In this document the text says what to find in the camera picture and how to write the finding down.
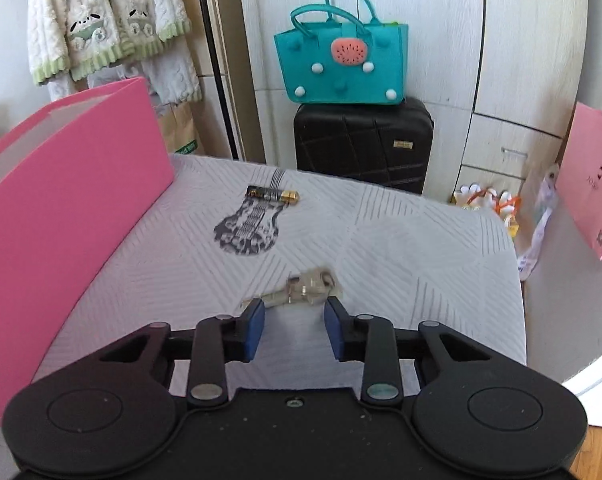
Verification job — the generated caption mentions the white wardrobe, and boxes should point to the white wardrobe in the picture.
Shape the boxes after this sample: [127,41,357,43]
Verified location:
[236,0,589,201]

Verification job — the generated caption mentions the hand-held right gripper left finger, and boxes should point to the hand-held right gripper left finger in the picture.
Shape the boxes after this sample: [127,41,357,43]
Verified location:
[98,297,267,408]

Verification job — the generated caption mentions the white fluffy pajama pants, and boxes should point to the white fluffy pajama pants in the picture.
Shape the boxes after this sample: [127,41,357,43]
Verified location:
[46,40,203,106]

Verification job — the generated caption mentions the black suitcase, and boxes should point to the black suitcase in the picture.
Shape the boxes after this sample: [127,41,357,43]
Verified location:
[293,96,435,196]

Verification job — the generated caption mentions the orange white flower toy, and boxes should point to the orange white flower toy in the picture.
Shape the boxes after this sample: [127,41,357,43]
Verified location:
[451,184,522,238]

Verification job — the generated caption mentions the pink paper shopping bag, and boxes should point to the pink paper shopping bag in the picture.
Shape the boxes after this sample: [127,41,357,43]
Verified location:
[555,85,602,265]

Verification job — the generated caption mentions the black gold battery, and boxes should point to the black gold battery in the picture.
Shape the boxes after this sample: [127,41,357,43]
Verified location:
[246,185,300,204]

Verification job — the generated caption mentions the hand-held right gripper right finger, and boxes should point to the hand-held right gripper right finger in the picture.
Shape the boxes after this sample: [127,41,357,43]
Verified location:
[323,296,492,408]

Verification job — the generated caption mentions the pink cardboard box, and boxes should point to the pink cardboard box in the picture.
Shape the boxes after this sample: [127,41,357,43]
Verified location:
[0,76,176,426]

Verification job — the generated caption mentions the black metal stand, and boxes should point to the black metal stand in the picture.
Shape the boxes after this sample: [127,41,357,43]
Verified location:
[192,0,247,161]

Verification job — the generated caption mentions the brown paper bag green print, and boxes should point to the brown paper bag green print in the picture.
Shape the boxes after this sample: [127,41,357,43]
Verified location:
[156,100,199,157]

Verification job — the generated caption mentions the silver keys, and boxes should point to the silver keys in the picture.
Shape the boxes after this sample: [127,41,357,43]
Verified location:
[240,267,343,311]

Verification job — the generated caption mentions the teal felt handbag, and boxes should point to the teal felt handbag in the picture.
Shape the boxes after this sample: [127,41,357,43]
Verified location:
[273,0,409,107]

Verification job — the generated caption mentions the clear crumpled plastic bag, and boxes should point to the clear crumpled plastic bag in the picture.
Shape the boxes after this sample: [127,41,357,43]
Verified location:
[516,162,562,281]

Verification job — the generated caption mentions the white fluffy robe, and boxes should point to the white fluffy robe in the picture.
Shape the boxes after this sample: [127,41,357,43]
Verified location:
[27,0,193,86]

